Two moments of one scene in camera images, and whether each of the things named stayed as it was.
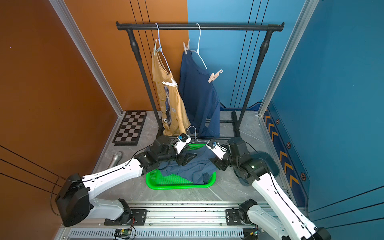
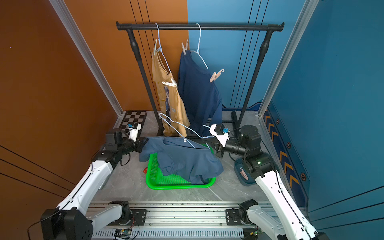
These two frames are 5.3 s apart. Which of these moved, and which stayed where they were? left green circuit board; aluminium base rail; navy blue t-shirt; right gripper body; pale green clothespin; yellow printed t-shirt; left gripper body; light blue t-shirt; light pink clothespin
Moved: right gripper body; left gripper body; light blue t-shirt
Stayed: light pink clothespin; navy blue t-shirt; aluminium base rail; left green circuit board; pale green clothespin; yellow printed t-shirt
